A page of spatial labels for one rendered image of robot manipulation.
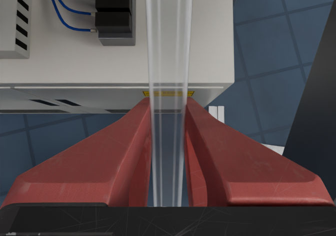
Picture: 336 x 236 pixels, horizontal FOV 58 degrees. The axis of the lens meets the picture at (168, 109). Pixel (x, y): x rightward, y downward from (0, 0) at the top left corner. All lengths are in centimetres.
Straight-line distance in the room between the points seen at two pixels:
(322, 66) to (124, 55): 34
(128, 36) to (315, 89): 31
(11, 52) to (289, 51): 95
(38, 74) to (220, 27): 29
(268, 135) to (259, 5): 47
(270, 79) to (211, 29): 69
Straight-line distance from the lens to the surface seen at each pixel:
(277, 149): 113
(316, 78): 19
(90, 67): 48
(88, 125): 111
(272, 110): 114
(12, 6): 49
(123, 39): 45
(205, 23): 49
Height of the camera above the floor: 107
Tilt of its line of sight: 85 degrees down
